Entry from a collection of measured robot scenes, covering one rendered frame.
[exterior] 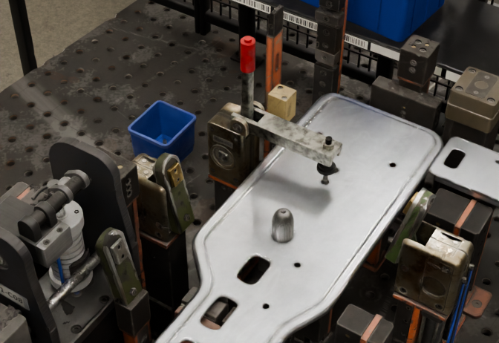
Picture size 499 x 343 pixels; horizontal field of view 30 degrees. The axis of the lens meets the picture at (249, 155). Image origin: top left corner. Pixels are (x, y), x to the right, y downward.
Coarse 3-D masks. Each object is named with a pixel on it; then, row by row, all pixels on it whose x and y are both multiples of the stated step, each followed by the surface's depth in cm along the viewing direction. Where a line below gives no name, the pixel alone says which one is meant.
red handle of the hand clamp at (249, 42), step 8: (248, 40) 132; (248, 48) 132; (248, 56) 133; (248, 64) 134; (248, 72) 135; (248, 80) 136; (248, 88) 137; (248, 96) 138; (248, 104) 139; (248, 112) 140
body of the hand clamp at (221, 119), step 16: (224, 112) 145; (240, 112) 145; (208, 128) 145; (224, 128) 142; (208, 144) 147; (224, 144) 144; (240, 144) 143; (256, 144) 147; (224, 160) 147; (240, 160) 145; (256, 160) 150; (208, 176) 152; (224, 176) 149; (240, 176) 147; (224, 192) 153; (240, 272) 165
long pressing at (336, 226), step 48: (336, 96) 156; (384, 144) 147; (432, 144) 147; (240, 192) 139; (288, 192) 139; (336, 192) 139; (384, 192) 140; (240, 240) 132; (336, 240) 133; (240, 288) 126; (288, 288) 126; (336, 288) 127; (192, 336) 120; (240, 336) 120; (288, 336) 122
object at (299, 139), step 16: (256, 112) 142; (256, 128) 140; (272, 128) 139; (288, 128) 139; (304, 128) 139; (288, 144) 138; (304, 144) 136; (320, 144) 136; (336, 144) 136; (320, 160) 136
